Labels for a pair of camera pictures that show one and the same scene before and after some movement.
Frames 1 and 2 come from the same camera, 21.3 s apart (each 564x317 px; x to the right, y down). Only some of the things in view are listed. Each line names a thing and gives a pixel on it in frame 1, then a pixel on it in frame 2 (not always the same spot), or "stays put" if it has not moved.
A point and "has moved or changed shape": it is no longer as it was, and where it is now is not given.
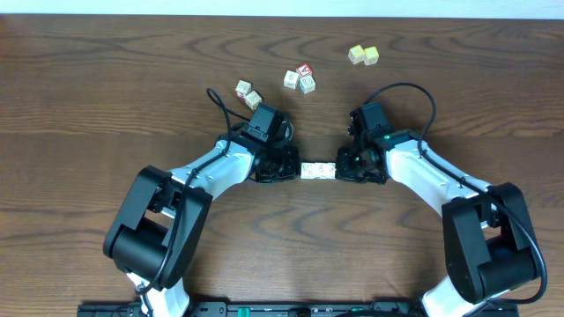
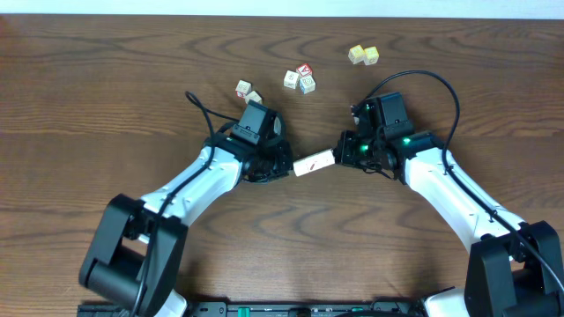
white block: (308, 170) has moved or changed shape
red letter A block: (305, 70) stays put
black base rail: (381, 308) stays put
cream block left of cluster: (291, 78) stays put
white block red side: (242, 89) stays put
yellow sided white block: (319, 170) → (315, 162)
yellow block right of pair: (372, 55) stays put
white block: (328, 170) → (324, 158)
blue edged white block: (307, 84) stays put
